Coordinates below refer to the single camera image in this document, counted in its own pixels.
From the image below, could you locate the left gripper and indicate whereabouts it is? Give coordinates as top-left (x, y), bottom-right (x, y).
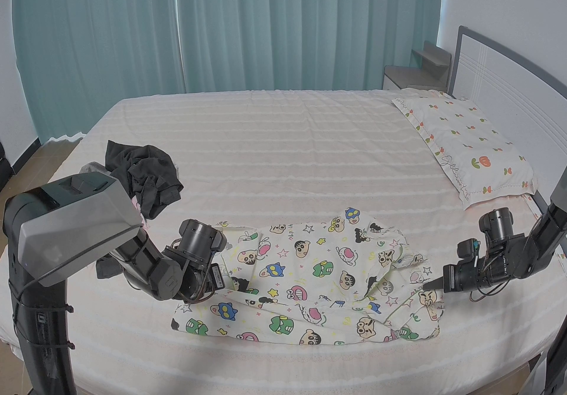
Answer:
top-left (205, 261), bottom-right (235, 295)

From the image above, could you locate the pile of clothes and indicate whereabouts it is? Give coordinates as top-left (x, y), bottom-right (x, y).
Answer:
top-left (80, 139), bottom-right (185, 280)

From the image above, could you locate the white printed pyjama top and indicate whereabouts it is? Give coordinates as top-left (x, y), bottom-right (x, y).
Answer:
top-left (170, 206), bottom-right (445, 346)

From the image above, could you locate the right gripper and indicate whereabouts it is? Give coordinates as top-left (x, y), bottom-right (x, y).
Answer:
top-left (443, 263), bottom-right (487, 295)

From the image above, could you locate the blue-green curtain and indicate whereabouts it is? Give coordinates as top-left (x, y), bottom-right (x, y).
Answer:
top-left (13, 0), bottom-right (187, 141)
top-left (176, 0), bottom-right (446, 92)

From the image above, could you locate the bed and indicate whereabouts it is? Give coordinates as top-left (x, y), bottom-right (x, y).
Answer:
top-left (0, 26), bottom-right (567, 395)

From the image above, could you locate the white printed pillow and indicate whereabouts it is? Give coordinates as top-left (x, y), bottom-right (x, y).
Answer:
top-left (391, 94), bottom-right (539, 210)

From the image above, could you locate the grey bedside table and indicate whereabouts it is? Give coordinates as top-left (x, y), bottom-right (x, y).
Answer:
top-left (383, 40), bottom-right (452, 90)

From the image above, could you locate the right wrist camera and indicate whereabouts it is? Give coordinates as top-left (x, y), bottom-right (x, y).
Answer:
top-left (457, 239), bottom-right (482, 267)

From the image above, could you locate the black cable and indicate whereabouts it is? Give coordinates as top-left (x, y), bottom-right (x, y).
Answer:
top-left (470, 283), bottom-right (510, 303)

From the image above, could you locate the black chest of drawers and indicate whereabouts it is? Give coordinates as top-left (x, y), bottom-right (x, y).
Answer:
top-left (0, 143), bottom-right (12, 190)

